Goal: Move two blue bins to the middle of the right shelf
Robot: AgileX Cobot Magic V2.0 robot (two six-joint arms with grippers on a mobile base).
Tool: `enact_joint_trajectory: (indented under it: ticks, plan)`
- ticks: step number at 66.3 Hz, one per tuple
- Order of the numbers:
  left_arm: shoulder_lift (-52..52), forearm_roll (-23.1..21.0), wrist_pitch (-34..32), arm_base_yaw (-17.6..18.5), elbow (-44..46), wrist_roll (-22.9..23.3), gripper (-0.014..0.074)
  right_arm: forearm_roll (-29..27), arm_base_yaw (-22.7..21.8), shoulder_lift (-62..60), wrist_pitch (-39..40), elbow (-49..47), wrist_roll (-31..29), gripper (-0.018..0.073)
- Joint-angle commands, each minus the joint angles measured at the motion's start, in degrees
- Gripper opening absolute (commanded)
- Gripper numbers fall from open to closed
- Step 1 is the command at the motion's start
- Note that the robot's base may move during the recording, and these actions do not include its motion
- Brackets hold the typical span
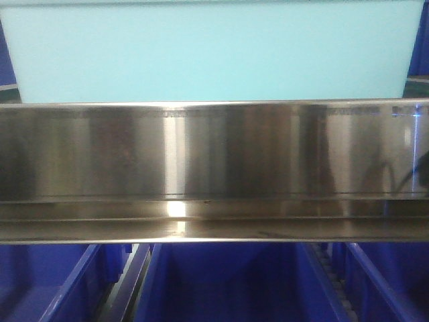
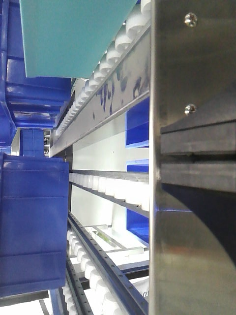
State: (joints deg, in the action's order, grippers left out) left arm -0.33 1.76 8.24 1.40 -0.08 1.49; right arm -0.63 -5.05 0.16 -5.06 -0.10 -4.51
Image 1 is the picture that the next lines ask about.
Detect light blue plastic bin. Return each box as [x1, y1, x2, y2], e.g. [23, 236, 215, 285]
[1, 1, 424, 103]

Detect dark blue bin lower centre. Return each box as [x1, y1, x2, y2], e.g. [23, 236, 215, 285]
[135, 242, 348, 321]

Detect dark blue bin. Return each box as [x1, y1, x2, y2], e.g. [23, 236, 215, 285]
[408, 11, 428, 76]
[0, 26, 17, 89]
[330, 242, 428, 321]
[1, 244, 132, 321]
[135, 242, 348, 321]

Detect white roller track right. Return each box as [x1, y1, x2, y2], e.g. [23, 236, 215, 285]
[310, 243, 358, 321]

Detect dark blue bin lower right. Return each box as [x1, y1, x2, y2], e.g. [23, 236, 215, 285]
[330, 242, 428, 321]

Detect dark blue bin lower left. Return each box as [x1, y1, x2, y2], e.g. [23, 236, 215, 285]
[1, 244, 132, 321]

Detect dark blue bin upper left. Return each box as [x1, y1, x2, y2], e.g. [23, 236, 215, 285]
[0, 26, 17, 89]

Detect dark blue bin upper right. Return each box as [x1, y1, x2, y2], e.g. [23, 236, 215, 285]
[408, 11, 428, 76]

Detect stainless steel shelf front rail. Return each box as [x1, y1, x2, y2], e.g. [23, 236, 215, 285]
[1, 99, 428, 244]

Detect black divider rail left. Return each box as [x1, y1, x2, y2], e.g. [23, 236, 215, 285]
[98, 244, 151, 321]

